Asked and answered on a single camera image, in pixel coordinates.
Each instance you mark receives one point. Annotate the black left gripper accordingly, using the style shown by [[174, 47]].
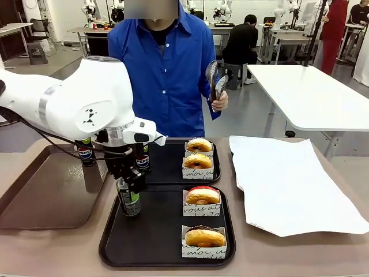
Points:
[[118, 160]]

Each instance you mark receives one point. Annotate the black Pepsi can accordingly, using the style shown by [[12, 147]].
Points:
[[143, 162], [86, 154]]

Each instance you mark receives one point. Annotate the black Pepsi can text side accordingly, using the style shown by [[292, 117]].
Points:
[[128, 202]]

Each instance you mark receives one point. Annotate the metal serving tongs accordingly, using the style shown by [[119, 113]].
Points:
[[213, 78]]

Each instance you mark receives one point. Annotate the person's left forearm blue sleeve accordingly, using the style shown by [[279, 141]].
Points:
[[213, 113]]

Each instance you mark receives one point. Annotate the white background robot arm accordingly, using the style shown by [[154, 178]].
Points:
[[222, 11], [88, 10], [278, 14], [117, 10]]

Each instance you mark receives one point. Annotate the white Franka left robot arm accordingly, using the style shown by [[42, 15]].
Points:
[[72, 101]]

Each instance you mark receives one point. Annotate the person's left hand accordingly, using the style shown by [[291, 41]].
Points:
[[220, 102]]

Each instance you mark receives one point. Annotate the black plastic serving tray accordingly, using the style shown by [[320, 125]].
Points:
[[161, 231], [170, 170]]

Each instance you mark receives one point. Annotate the brown plastic serving tray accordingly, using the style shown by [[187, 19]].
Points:
[[43, 196]]

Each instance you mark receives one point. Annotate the person torso in blue shirt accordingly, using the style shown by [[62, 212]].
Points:
[[167, 80]]

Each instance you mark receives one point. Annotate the background workbench with dark panel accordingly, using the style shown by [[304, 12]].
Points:
[[95, 43]]

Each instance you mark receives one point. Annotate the grey plastic stool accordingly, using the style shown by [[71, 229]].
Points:
[[37, 53], [236, 75]]

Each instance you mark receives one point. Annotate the white paper sheet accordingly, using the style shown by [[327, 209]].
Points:
[[288, 184]]

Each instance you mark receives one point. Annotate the black office chair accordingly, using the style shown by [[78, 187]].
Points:
[[39, 29]]

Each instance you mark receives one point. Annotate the seated person in black clothes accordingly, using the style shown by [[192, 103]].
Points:
[[240, 40]]

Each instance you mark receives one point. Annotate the white table with metal legs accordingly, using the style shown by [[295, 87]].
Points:
[[311, 95]]

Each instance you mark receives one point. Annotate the grey background work table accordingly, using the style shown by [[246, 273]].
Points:
[[288, 40]]

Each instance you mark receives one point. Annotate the black slanted pole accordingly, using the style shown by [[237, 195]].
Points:
[[315, 31]]

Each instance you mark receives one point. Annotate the standing person in red dress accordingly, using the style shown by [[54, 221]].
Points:
[[331, 34]]

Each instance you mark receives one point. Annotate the white fabric cover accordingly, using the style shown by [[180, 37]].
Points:
[[362, 57]]

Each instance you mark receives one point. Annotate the standing person in black top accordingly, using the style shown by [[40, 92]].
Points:
[[359, 15]]

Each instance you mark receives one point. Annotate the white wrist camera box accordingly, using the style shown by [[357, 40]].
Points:
[[142, 132]]

